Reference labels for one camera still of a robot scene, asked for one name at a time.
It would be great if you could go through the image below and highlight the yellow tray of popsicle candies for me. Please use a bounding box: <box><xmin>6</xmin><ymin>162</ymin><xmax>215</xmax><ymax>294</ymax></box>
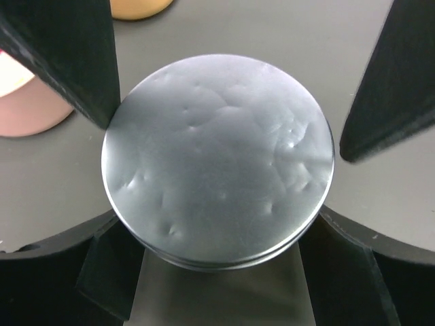
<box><xmin>109</xmin><ymin>0</ymin><xmax>173</xmax><ymax>20</ymax></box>

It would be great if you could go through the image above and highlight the clear round jar lid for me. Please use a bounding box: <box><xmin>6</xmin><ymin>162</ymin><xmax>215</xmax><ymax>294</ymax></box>
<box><xmin>101</xmin><ymin>54</ymin><xmax>335</xmax><ymax>271</ymax></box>

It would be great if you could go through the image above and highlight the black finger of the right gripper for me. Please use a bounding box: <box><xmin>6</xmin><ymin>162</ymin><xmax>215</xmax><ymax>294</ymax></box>
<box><xmin>1</xmin><ymin>0</ymin><xmax>120</xmax><ymax>130</ymax></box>
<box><xmin>339</xmin><ymin>1</ymin><xmax>434</xmax><ymax>163</ymax></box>

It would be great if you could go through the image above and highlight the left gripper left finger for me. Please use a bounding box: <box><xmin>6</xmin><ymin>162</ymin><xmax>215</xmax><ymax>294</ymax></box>
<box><xmin>0</xmin><ymin>212</ymin><xmax>147</xmax><ymax>326</ymax></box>

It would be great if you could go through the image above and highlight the pink tray of block candies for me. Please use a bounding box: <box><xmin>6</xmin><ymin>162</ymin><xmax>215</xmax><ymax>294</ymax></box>
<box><xmin>1</xmin><ymin>50</ymin><xmax>73</xmax><ymax>137</ymax></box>

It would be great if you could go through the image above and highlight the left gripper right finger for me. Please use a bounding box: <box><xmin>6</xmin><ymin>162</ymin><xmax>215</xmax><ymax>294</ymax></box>
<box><xmin>298</xmin><ymin>205</ymin><xmax>435</xmax><ymax>326</ymax></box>

